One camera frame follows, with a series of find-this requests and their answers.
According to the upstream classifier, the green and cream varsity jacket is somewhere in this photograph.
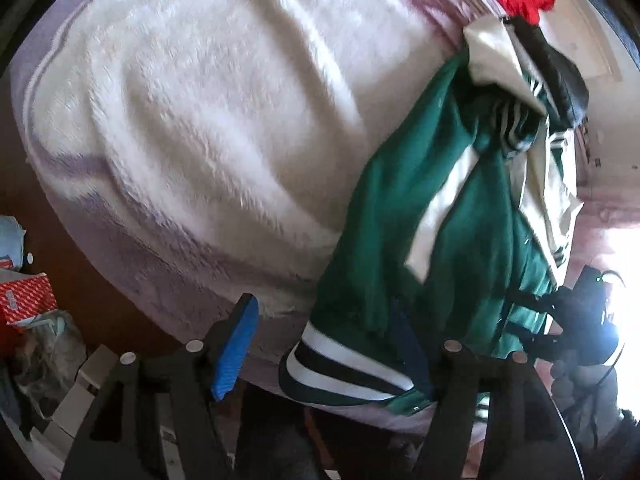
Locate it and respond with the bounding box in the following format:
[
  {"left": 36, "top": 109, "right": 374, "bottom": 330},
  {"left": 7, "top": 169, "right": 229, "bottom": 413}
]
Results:
[{"left": 277, "top": 17, "right": 583, "bottom": 418}]

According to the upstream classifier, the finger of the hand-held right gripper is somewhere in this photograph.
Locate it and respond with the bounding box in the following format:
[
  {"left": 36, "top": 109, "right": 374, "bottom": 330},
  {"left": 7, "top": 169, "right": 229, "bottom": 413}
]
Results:
[
  {"left": 509, "top": 287, "right": 558, "bottom": 312},
  {"left": 507, "top": 321, "right": 556, "bottom": 362}
]

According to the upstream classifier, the light blue bag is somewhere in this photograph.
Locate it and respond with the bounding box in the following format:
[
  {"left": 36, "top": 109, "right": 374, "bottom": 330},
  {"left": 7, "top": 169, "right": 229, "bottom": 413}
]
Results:
[{"left": 0, "top": 215, "right": 27, "bottom": 271}]

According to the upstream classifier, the red cardboard box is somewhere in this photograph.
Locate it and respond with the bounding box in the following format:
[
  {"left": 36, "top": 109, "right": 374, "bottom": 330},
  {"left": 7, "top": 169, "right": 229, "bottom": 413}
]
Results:
[{"left": 0, "top": 272, "right": 53, "bottom": 328}]

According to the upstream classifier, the clear plastic bag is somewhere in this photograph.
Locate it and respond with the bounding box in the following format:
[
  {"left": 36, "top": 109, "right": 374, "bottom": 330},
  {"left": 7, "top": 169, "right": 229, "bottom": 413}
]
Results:
[{"left": 10, "top": 310, "right": 88, "bottom": 416}]

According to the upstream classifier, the white fluffy blanket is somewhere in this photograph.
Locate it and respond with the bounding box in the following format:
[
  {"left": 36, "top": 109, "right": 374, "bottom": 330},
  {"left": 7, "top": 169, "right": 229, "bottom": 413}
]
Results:
[{"left": 10, "top": 0, "right": 506, "bottom": 441}]

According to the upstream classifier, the person's right hand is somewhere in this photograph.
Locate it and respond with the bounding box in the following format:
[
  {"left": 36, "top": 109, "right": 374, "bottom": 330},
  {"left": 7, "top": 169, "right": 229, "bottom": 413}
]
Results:
[{"left": 550, "top": 360, "right": 624, "bottom": 411}]

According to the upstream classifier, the black folded clothing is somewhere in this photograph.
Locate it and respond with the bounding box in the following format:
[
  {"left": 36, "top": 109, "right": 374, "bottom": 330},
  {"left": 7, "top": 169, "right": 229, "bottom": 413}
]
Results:
[{"left": 502, "top": 15, "right": 591, "bottom": 126}]

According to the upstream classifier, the bed with cream headboard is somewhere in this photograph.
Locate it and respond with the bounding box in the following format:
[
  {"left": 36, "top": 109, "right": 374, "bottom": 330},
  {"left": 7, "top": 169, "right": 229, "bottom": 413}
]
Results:
[{"left": 10, "top": 0, "right": 633, "bottom": 441}]

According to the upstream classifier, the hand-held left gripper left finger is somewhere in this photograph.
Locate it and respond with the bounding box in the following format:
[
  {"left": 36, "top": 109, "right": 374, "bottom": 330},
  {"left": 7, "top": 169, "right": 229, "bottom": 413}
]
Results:
[{"left": 60, "top": 294, "right": 261, "bottom": 480}]

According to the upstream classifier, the person's right forearm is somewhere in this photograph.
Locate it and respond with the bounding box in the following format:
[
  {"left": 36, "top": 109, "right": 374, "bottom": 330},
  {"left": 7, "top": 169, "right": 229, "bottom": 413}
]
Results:
[{"left": 570, "top": 400, "right": 640, "bottom": 480}]

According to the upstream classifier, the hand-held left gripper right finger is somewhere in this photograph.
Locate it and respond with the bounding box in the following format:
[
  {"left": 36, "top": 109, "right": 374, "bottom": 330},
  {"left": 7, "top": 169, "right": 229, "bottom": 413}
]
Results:
[{"left": 395, "top": 300, "right": 583, "bottom": 480}]

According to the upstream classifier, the white cardboard box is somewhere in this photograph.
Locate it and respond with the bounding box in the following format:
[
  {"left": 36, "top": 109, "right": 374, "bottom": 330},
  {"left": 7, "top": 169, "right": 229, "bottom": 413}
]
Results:
[{"left": 30, "top": 345, "right": 121, "bottom": 456}]

